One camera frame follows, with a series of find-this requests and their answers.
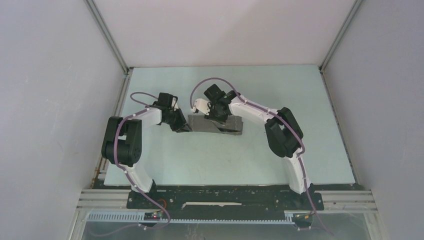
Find grey cloth napkin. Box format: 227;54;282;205
187;114;244;136

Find silver metal utensil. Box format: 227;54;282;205
221;129;242;135

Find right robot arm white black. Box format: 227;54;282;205
193;96;311;209

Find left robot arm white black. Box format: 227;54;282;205
101;105;192;208

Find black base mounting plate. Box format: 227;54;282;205
126;185;324;221

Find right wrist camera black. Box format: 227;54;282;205
203;84;226;104

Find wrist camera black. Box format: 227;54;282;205
155;92;179;109
203;84;226;104

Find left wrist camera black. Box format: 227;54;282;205
155;92;179;109

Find aluminium frame rail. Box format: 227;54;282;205
77;189;377;213

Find white cable duct strip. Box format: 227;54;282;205
85;211;294;225

